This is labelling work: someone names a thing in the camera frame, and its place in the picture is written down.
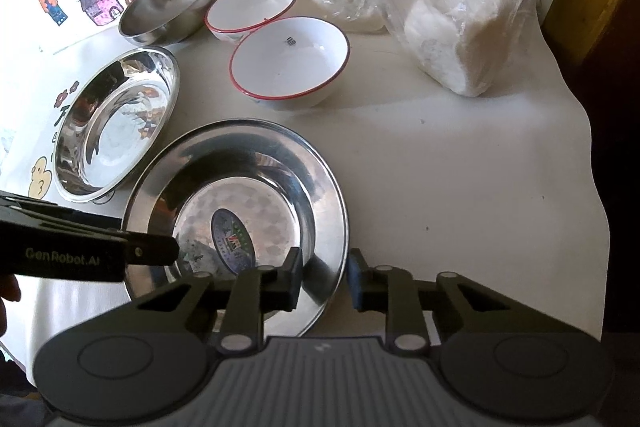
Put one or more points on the white red-rimmed bowl dark sticker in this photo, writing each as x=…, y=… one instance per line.
x=285, y=69

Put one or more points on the plastic bag of white rolls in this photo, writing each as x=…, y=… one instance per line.
x=440, y=7

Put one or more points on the white printed tablecloth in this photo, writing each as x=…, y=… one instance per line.
x=425, y=167

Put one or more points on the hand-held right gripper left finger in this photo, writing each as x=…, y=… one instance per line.
x=292, y=283

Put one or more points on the plain stainless steel plate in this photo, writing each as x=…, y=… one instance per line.
x=115, y=132

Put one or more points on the stainless steel bowls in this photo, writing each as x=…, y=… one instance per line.
x=280, y=187

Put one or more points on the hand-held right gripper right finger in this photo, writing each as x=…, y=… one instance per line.
x=356, y=283

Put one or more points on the deep stainless steel bowl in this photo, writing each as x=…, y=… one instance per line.
x=170, y=2

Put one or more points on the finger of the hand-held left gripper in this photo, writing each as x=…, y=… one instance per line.
x=150, y=248
x=75, y=216

